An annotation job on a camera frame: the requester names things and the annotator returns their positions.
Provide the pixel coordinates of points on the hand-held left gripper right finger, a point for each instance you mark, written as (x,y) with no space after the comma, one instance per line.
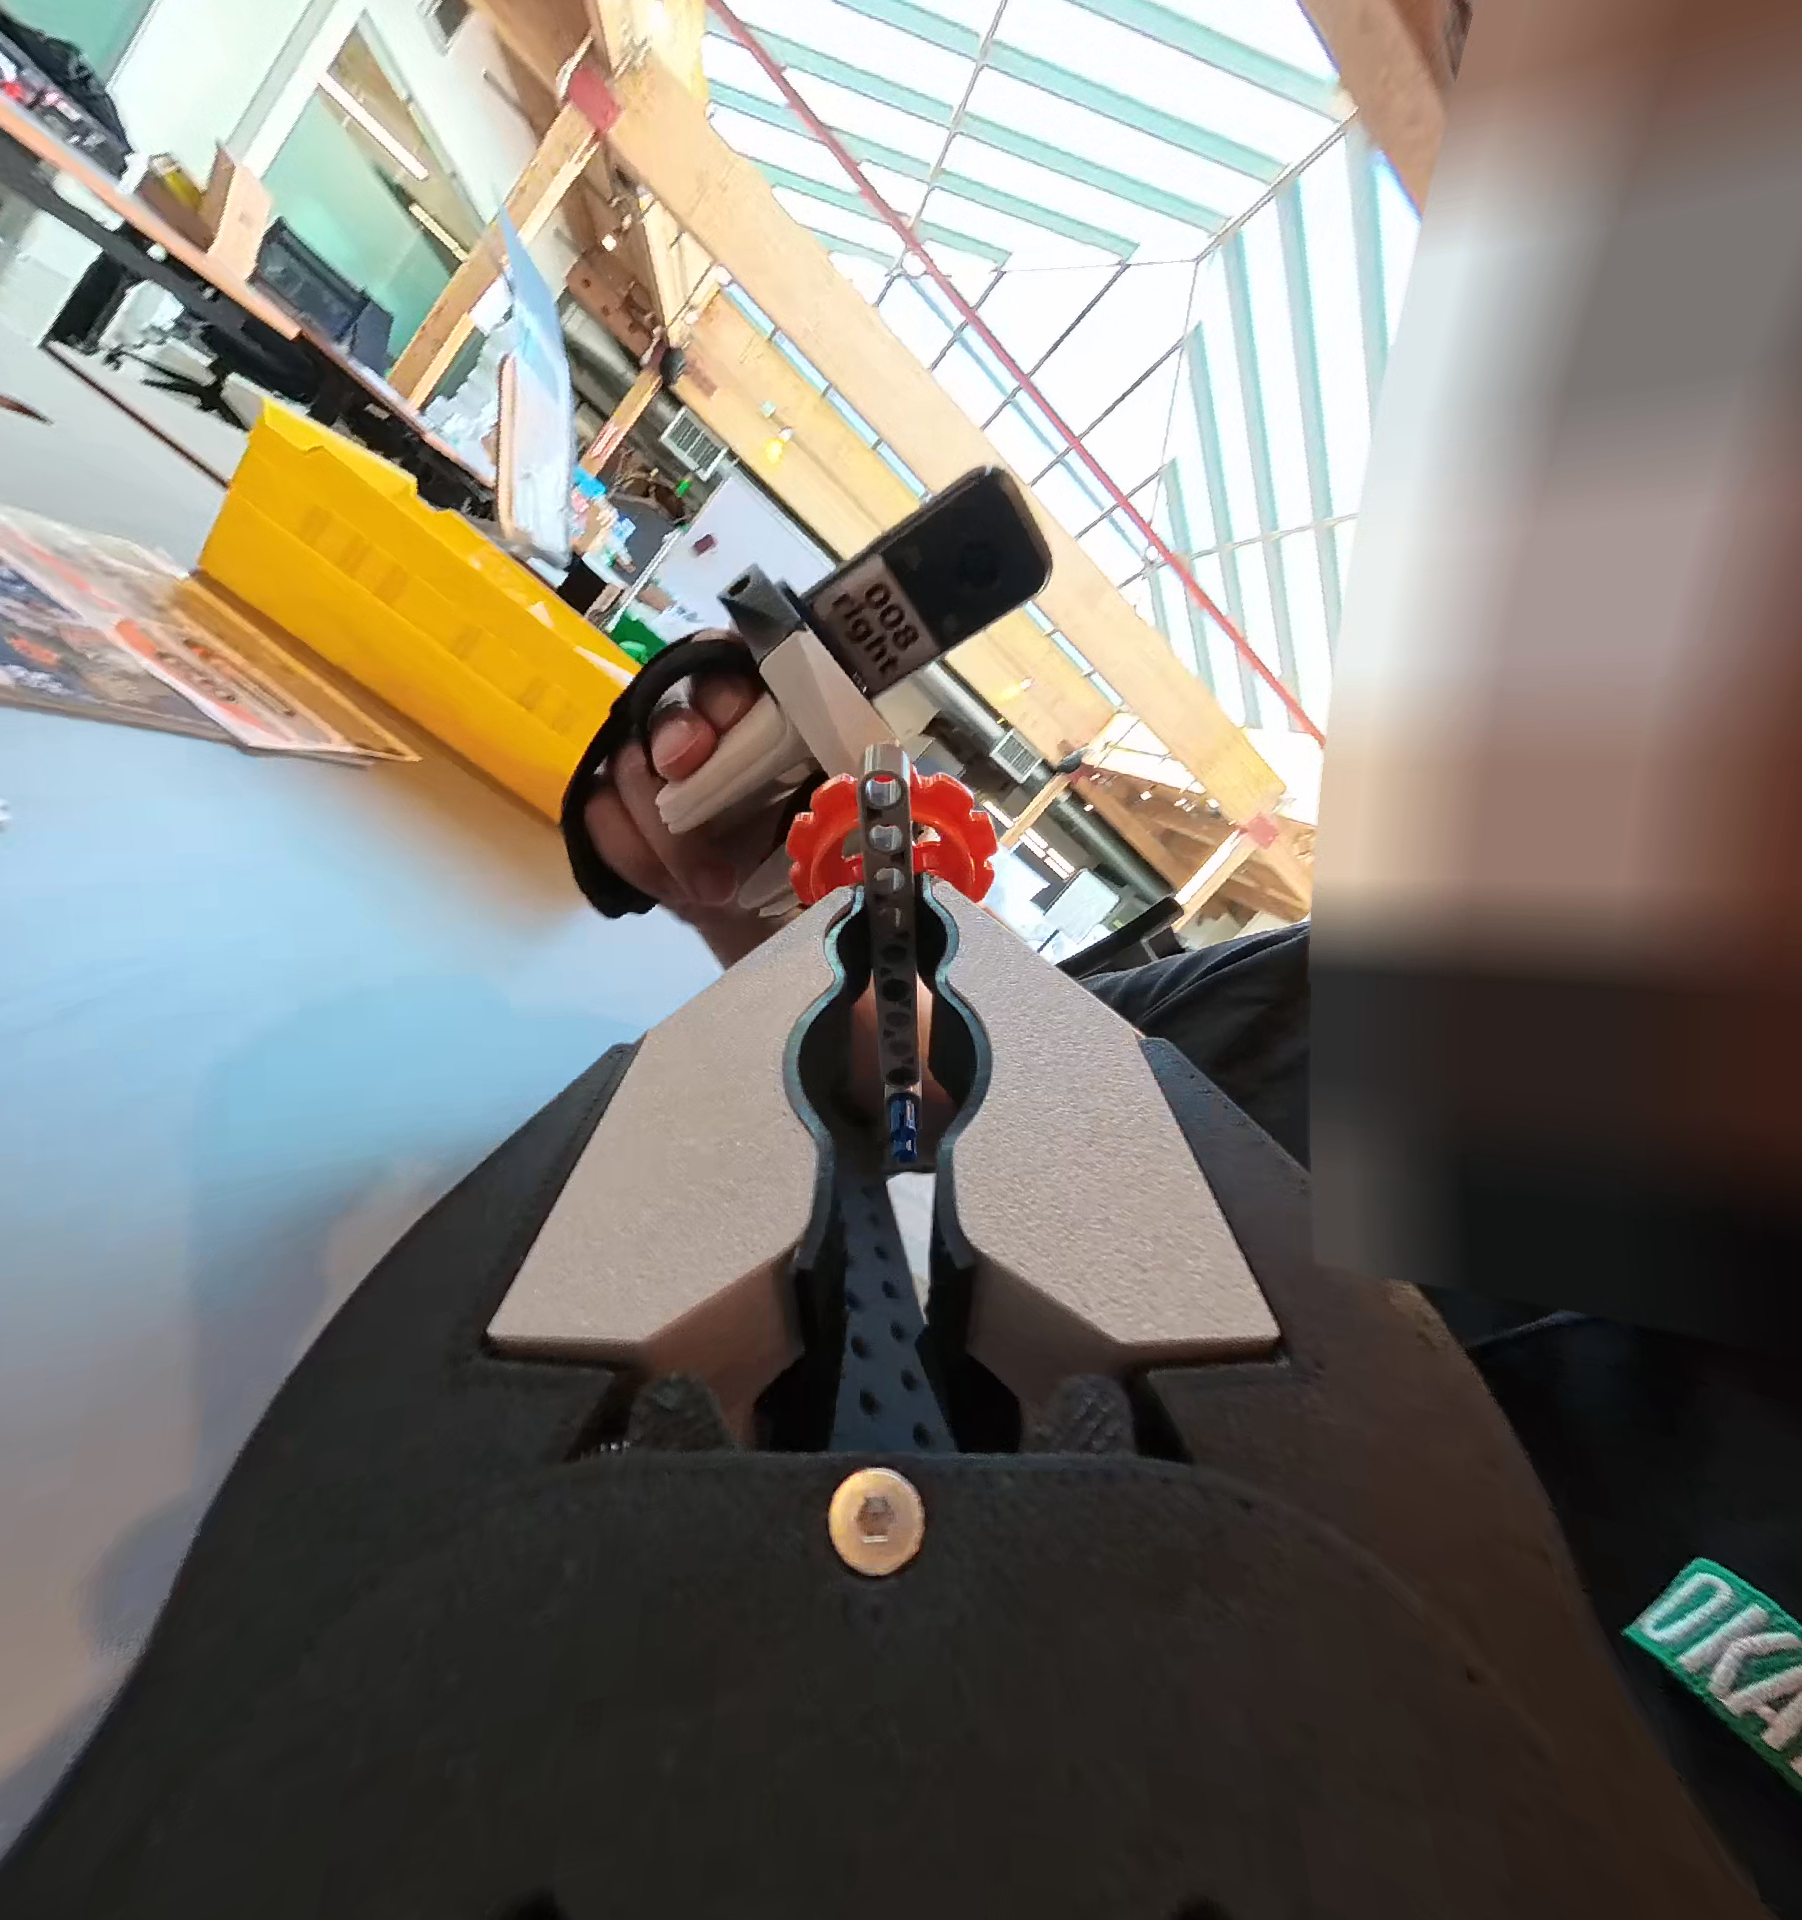
(1113,1170)

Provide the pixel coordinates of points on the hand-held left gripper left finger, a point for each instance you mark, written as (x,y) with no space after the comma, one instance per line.
(663,1170)

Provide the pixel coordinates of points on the orange gear wheel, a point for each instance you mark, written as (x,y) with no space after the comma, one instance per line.
(825,838)

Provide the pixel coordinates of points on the grey beam assembly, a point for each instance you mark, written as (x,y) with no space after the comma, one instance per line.
(887,929)

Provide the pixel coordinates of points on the person's right hand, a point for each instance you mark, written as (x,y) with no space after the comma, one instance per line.
(690,863)

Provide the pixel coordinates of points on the red ceiling pipe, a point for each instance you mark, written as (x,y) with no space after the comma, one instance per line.
(1021,376)

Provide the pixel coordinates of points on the white whiteboard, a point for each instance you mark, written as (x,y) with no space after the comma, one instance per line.
(751,540)

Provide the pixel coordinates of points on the black office chair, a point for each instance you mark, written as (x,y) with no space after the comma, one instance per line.
(1125,942)

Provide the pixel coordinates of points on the green plastic bin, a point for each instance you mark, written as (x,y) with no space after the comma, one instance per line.
(629,634)

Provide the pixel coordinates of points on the brown sticker sheet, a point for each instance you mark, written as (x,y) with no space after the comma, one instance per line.
(344,722)

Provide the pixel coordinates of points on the yellow plastic bin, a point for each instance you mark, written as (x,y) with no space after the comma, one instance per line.
(389,602)

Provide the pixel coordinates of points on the white orange sticker sheet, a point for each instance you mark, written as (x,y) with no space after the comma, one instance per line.
(196,674)

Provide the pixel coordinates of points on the blue instruction booklet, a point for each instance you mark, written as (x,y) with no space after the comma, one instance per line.
(2,615)

